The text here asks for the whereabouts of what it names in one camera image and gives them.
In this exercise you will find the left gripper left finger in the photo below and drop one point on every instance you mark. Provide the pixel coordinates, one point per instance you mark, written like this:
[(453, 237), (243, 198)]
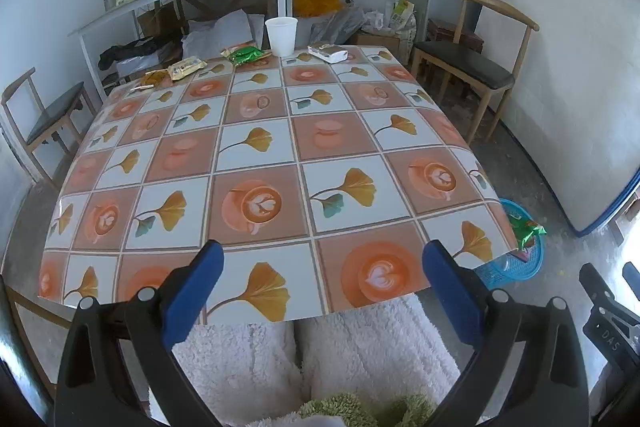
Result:
[(94, 386)]

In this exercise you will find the wooden chair black seat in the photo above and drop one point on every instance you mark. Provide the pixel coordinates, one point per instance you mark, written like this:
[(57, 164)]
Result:
[(473, 68)]

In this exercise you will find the green snack bag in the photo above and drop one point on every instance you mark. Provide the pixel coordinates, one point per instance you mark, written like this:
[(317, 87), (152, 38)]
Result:
[(525, 230)]

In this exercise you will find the white paper cup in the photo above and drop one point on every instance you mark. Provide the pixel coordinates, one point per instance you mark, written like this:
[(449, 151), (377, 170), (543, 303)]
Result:
[(282, 35)]

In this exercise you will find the yellow plastic bag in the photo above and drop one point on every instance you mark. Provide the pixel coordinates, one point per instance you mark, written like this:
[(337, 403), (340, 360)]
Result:
[(315, 0)]

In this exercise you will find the black clothing pile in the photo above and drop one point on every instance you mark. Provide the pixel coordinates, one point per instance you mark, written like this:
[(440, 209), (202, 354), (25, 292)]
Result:
[(140, 47)]

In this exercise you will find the white mattress blue edge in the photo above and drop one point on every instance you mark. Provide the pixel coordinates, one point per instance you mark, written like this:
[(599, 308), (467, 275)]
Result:
[(575, 105)]

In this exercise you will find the small green snack packet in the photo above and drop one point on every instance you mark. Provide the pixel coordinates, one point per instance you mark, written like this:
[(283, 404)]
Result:
[(246, 55)]

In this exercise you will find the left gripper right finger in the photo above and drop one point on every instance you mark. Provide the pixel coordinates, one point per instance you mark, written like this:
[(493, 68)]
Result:
[(550, 386)]

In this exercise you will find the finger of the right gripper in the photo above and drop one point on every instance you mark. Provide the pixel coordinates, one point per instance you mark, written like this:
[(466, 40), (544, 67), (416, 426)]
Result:
[(604, 300), (631, 275)]

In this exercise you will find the orange snack packet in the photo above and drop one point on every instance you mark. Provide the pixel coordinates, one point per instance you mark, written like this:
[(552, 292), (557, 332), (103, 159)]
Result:
[(156, 79)]

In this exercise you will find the blue trash basket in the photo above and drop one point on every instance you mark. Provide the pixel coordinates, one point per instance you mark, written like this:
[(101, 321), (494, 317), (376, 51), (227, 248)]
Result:
[(516, 266)]

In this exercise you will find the yellow snack packet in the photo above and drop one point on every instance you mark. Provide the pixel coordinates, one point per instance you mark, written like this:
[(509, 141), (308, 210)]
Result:
[(184, 68)]

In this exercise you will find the patterned tablecloth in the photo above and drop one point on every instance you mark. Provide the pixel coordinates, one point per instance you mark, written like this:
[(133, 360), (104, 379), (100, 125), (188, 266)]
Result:
[(322, 183)]

